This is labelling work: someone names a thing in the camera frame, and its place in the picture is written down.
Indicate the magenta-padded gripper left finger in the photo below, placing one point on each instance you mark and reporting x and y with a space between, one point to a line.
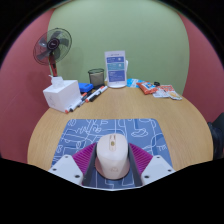
80 163

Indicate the blue wipes packet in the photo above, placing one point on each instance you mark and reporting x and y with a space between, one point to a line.
132 82

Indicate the pale pink computer mouse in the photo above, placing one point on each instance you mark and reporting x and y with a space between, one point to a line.
112 155

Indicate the small black round lid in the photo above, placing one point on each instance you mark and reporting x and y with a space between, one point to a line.
156 84

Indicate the black marker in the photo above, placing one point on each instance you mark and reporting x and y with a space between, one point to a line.
95 97

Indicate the black red standing fan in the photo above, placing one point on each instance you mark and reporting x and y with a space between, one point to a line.
51 45

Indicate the blue line-print mouse pad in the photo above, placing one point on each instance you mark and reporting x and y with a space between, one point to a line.
86 131

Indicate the blue whiteboard eraser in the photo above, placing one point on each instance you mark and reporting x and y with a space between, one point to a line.
85 87

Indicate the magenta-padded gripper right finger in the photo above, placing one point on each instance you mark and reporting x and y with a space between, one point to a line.
145 163

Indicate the red snack packet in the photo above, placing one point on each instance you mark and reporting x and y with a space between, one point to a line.
146 88

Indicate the white tissue box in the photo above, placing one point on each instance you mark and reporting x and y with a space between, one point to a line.
60 95

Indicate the white red-capped marker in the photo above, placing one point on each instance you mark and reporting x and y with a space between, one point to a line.
96 93
76 103

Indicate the clear acrylic sign stand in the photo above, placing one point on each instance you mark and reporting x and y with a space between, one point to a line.
116 68

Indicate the black office chair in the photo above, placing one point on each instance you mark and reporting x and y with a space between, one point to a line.
217 136

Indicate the dark mesh pen cup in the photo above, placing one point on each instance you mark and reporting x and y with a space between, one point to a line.
96 78

